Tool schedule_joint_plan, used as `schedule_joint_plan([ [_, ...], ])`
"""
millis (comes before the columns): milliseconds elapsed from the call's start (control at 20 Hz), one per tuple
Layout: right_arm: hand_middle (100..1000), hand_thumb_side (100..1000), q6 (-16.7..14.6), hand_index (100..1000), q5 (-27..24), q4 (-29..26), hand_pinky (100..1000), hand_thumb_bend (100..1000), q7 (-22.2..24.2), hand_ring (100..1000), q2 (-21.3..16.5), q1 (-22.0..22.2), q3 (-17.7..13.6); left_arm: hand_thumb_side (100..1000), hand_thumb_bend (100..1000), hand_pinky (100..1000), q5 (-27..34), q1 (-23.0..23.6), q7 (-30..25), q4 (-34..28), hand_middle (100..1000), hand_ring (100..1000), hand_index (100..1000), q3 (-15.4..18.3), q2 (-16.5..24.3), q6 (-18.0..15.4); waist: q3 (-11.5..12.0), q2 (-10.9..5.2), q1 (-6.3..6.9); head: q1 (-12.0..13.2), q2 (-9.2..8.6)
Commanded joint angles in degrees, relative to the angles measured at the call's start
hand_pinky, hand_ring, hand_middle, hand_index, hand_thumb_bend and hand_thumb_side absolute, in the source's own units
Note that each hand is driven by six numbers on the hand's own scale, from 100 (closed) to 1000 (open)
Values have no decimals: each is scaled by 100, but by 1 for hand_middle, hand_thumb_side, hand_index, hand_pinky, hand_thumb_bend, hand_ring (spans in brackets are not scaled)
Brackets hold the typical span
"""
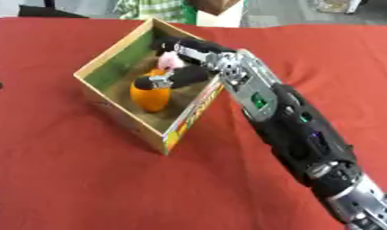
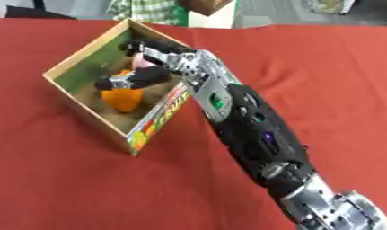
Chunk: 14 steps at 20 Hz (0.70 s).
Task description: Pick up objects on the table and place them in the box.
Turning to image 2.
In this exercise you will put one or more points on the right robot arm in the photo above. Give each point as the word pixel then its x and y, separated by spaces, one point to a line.
pixel 254 128

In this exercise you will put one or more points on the tan cardboard box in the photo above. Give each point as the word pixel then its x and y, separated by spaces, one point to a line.
pixel 104 64

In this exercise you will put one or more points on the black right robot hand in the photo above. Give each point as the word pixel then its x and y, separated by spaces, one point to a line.
pixel 149 75

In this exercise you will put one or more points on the orange toy fruit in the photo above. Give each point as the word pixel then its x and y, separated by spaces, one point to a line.
pixel 123 99

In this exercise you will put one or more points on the person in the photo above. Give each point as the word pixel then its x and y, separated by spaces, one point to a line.
pixel 149 10

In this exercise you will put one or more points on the black bag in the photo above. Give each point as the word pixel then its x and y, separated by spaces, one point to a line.
pixel 36 12

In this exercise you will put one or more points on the pink toy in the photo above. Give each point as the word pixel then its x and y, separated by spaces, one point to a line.
pixel 141 62

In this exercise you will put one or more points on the brown and white box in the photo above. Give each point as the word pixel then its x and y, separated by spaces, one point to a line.
pixel 212 13

